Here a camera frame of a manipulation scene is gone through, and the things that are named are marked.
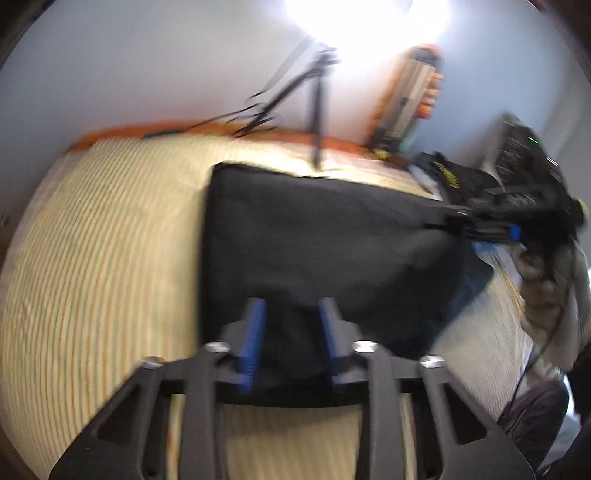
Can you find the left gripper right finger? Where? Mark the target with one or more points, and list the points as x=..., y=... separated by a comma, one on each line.
x=470, y=443

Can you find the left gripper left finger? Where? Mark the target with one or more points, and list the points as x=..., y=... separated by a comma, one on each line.
x=126, y=439

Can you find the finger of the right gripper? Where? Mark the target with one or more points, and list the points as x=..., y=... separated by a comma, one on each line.
x=495, y=236
x=456, y=220

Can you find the black pants pink trim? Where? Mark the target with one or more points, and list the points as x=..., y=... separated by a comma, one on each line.
x=294, y=241

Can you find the right hand grey glove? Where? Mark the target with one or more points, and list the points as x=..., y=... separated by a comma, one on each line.
x=556, y=296

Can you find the folded black pants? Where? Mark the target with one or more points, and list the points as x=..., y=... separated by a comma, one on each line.
x=464, y=192

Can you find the folded blue jeans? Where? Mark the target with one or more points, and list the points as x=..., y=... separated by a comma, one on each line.
x=477, y=274

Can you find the folded silver tripod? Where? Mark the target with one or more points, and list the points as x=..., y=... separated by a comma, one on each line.
x=394, y=118

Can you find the orange patterned scarf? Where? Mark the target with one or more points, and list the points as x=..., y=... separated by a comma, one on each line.
x=432, y=55

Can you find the yellow striped bed cover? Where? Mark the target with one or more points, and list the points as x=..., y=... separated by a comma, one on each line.
x=100, y=274

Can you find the black mini tripod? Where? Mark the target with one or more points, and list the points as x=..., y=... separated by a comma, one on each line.
x=310, y=86

